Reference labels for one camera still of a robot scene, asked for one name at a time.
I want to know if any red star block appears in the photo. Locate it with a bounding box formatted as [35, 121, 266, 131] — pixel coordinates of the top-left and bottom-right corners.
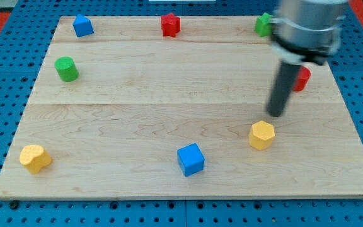
[160, 13, 181, 37]

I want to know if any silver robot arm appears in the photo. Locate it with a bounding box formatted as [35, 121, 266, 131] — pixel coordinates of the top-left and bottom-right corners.
[271, 0, 348, 65]

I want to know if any red cylinder block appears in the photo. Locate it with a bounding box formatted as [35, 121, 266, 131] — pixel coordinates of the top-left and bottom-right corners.
[292, 66, 311, 92]

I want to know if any yellow heart block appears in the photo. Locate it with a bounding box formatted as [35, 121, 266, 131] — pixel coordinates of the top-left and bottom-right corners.
[19, 144, 52, 174]

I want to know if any light wooden board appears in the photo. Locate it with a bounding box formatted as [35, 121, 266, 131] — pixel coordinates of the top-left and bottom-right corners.
[0, 16, 363, 201]

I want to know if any green cylinder block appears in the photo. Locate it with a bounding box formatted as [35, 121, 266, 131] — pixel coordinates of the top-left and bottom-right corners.
[54, 56, 79, 82]

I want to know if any blue cube block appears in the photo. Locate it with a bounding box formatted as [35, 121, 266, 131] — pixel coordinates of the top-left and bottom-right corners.
[177, 143, 205, 177]

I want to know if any yellow hexagon block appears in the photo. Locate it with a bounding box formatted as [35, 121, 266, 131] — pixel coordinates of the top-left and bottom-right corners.
[248, 121, 275, 150]

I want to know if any blue pentagon block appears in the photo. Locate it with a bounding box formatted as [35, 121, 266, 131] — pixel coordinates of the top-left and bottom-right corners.
[72, 15, 94, 37]

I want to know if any green star block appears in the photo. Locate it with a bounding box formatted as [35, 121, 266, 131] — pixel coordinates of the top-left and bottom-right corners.
[255, 13, 274, 37]

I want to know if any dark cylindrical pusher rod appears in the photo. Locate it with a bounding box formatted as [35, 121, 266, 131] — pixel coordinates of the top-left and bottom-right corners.
[266, 61, 301, 117]

